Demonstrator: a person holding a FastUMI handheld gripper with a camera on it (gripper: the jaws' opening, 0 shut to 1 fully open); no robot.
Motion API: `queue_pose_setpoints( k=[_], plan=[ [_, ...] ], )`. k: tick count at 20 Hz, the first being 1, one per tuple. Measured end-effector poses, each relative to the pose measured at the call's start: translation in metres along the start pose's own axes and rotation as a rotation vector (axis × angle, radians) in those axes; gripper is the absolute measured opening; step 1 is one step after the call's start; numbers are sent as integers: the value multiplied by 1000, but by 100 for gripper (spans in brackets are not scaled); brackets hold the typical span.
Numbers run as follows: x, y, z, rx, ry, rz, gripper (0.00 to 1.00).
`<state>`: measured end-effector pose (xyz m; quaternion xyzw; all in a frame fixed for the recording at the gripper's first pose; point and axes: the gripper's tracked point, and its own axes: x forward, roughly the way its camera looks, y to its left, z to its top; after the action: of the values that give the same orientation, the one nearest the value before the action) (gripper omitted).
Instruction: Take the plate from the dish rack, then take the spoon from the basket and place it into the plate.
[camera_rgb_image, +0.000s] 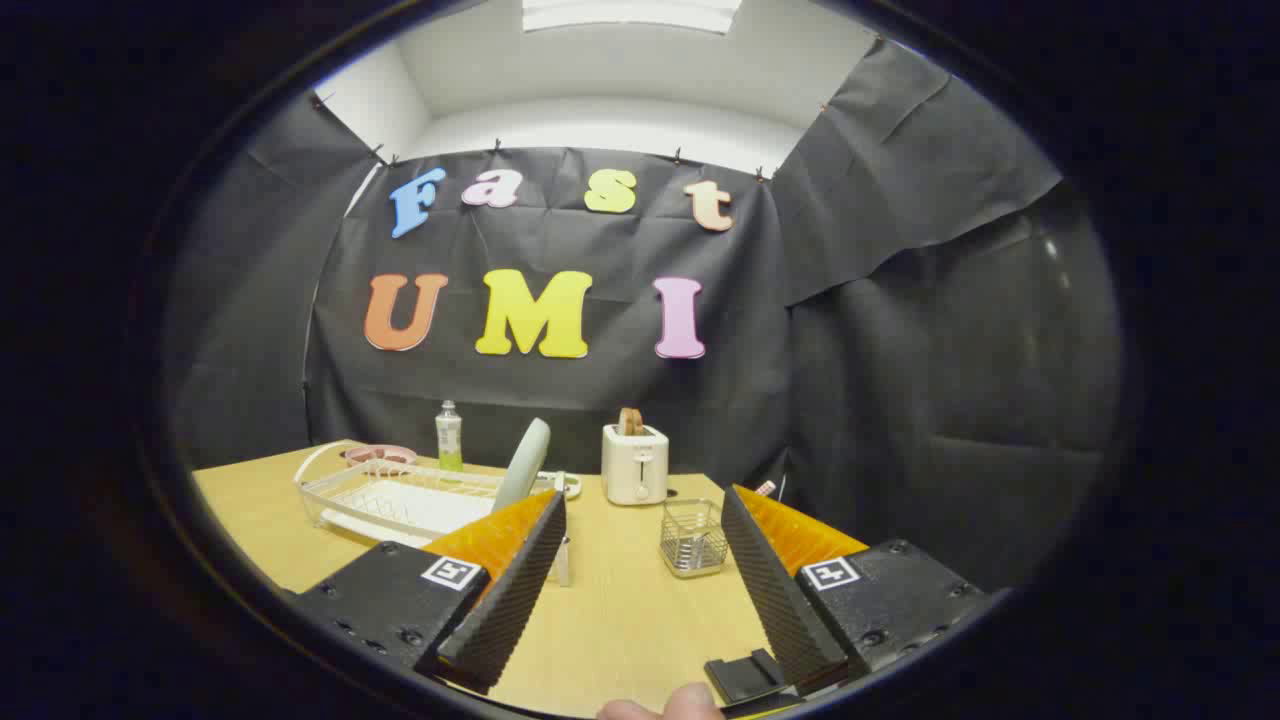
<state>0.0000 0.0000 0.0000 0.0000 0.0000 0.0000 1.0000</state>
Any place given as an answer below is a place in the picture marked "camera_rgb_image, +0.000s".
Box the pale green plate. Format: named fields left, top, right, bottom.
left=493, top=418, right=552, bottom=513

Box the ceiling light panel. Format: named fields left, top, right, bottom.
left=522, top=0, right=743, bottom=34

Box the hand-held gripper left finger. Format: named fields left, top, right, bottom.
left=285, top=488, right=569, bottom=696

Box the metal wire basket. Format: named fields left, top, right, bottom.
left=660, top=498, right=729, bottom=579

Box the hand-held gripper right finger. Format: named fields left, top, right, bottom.
left=720, top=484, right=993, bottom=698

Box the white toaster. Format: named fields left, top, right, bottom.
left=601, top=423, right=670, bottom=506

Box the white wire dish rack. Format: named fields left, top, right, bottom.
left=293, top=440, right=573, bottom=588

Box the clear bottle green liquid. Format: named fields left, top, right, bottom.
left=435, top=400, right=464, bottom=473

